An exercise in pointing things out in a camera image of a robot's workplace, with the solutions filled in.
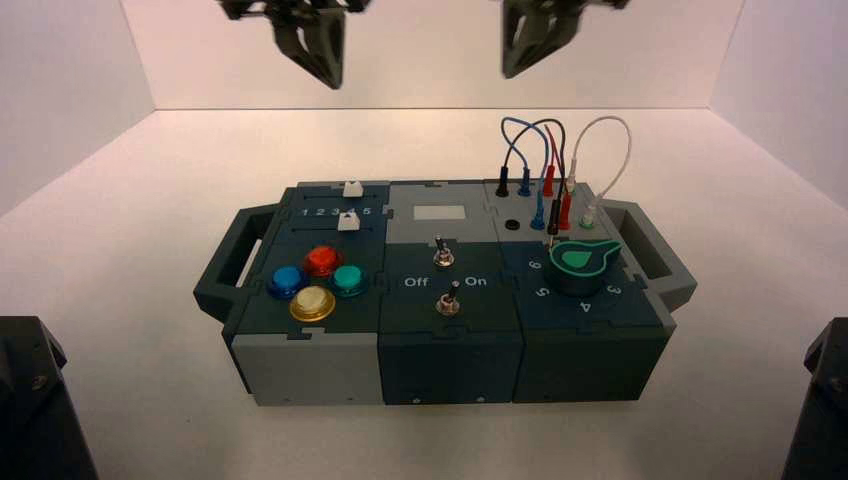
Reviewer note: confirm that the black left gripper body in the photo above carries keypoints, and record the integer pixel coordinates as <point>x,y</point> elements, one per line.
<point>265,6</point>

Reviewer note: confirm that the metal toggle switch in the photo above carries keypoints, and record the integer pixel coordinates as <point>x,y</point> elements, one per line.
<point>443,255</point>
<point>449,303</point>

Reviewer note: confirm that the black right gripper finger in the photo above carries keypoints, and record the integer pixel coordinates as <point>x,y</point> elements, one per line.
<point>513,46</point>

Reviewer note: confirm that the green rotary dial knob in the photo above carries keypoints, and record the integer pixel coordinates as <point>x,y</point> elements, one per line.
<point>580,268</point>

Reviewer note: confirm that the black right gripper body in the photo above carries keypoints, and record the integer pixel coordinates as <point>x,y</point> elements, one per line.
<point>596,3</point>

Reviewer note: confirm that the blue round push button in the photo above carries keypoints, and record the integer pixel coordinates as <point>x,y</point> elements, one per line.
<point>287,281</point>

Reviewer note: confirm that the white slider knob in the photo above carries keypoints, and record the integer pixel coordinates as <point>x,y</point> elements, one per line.
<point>348,221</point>
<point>352,189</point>

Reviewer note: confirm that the yellow round push button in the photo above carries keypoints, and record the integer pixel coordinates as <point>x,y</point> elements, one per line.
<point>312,303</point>

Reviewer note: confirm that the red round push button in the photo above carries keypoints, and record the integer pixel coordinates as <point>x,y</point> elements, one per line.
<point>322,260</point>

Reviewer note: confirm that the teal round push button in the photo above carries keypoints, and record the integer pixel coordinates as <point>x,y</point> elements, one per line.
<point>350,279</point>

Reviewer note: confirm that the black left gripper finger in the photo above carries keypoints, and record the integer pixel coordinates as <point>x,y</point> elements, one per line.
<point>334,53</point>

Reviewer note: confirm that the grey and teal control box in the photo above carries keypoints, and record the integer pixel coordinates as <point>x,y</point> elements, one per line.
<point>444,358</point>

